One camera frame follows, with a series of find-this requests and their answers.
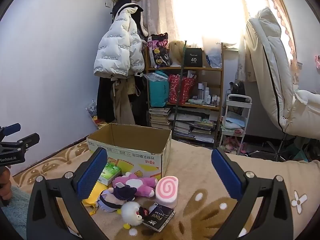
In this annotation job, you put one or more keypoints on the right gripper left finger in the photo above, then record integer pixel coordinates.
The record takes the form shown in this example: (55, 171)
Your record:
(45, 219)

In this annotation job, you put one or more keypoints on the white fluffy chick plush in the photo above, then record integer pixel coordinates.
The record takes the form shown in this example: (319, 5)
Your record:
(132, 214)

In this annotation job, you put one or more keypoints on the black box number 40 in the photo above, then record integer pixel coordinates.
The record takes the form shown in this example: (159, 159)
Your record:
(193, 57)

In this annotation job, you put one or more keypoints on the black face tissue pack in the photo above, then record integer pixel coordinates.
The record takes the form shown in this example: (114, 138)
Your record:
(159, 216)

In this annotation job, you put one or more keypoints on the white rolling cart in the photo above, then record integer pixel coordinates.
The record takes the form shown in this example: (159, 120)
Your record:
(234, 123)

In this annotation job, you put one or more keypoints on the beige patterned blanket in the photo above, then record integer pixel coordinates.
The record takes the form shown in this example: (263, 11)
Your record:
(203, 203)

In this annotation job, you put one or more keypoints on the stack of books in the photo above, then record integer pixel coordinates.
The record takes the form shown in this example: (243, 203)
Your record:
(159, 118)

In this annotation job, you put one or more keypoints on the light blue fuzzy sleeve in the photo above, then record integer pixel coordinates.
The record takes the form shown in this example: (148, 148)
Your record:
(17, 209)

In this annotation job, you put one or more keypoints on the colourful cartoon tote bag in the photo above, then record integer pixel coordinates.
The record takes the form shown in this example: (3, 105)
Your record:
(159, 50)

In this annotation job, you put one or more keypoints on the white office chair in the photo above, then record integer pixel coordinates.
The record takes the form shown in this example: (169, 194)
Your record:
(294, 112)

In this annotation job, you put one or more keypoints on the white puffer jacket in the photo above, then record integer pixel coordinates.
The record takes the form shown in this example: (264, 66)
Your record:
(119, 53)

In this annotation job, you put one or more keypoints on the green pole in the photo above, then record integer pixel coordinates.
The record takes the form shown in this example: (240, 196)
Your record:
(179, 88)

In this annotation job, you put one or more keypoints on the teal shopping bag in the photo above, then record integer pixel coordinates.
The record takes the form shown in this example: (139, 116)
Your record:
(158, 88)

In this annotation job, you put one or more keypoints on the pink swirl roll plush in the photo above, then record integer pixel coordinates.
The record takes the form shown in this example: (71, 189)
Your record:
(166, 191)

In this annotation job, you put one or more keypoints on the purple haired doll plush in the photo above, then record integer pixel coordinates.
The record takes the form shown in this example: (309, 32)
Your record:
(112, 199)

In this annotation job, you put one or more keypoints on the beige hanging coat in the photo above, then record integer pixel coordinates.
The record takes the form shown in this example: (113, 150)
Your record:
(121, 90)

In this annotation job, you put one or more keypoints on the red patterned gift bag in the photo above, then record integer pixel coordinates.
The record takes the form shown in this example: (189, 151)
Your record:
(187, 86)

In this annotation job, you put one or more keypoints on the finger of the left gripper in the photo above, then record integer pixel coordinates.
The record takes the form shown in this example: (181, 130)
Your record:
(27, 142)
(8, 130)

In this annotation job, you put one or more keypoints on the yellow duck plush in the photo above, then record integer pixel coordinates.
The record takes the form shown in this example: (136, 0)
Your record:
(92, 199)

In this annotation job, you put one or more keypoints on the wooden bookshelf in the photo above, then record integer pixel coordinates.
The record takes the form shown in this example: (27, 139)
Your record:
(190, 101)

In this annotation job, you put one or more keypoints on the printed cardboard box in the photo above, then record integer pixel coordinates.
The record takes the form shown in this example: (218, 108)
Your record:
(144, 151)

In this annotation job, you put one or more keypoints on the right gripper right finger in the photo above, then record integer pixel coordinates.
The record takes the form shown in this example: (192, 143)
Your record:
(274, 219)

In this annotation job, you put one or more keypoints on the green tissue pack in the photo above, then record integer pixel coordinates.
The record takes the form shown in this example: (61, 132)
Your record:
(109, 173)

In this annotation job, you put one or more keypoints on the person's left hand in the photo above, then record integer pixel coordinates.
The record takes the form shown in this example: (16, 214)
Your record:
(5, 182)

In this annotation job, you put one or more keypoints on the pink bear plush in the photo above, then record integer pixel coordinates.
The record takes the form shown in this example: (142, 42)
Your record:
(145, 185)

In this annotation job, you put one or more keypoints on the blonde wig on stand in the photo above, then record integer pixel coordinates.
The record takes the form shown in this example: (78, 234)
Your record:
(176, 49)

